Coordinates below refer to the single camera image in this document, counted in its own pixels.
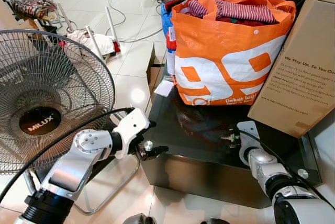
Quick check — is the black glass table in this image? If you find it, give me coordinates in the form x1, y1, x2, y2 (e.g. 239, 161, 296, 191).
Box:
140, 75, 323, 209

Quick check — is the white paper sheet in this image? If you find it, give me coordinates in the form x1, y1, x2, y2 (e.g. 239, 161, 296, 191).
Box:
154, 80, 175, 98

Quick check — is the small open cardboard box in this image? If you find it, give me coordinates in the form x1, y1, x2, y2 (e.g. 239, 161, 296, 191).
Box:
146, 43, 166, 97

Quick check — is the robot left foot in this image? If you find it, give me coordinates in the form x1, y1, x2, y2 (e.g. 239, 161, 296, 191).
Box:
122, 213, 155, 224

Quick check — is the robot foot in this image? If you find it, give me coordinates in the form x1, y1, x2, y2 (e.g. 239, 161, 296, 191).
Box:
122, 213, 155, 224
201, 217, 231, 224

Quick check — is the orange and white shopping bag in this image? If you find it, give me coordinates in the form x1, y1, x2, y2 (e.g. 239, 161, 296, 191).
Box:
171, 0, 297, 106

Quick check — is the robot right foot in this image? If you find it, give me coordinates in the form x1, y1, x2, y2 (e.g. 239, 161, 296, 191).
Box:
201, 217, 231, 224

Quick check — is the tall brown cardboard box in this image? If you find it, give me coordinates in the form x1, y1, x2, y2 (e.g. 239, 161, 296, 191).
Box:
247, 0, 335, 139

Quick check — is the white tube with red end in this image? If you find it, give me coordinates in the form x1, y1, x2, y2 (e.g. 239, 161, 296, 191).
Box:
105, 6, 121, 53

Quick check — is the white cloth pile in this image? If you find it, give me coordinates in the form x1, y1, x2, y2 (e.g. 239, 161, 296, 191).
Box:
65, 28, 116, 58

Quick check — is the red white striped cloth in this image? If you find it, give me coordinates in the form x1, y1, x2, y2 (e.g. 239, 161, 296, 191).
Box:
187, 0, 278, 26

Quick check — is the clear plastic bag of clothes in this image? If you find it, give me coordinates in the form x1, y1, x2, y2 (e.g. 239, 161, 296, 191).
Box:
2, 0, 59, 21

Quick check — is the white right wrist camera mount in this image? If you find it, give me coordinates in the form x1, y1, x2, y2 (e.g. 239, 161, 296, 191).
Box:
237, 121, 261, 165

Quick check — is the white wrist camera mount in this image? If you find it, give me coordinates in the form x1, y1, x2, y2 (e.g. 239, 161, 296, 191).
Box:
237, 121, 261, 165
112, 108, 151, 160

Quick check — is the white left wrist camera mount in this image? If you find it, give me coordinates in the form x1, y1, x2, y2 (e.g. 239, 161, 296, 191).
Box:
112, 108, 151, 160

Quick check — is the Milux wire cage fan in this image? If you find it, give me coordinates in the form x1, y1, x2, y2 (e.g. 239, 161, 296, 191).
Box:
0, 29, 142, 217

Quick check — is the white floor cable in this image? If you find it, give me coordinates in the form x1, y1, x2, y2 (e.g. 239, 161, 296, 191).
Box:
86, 0, 164, 43

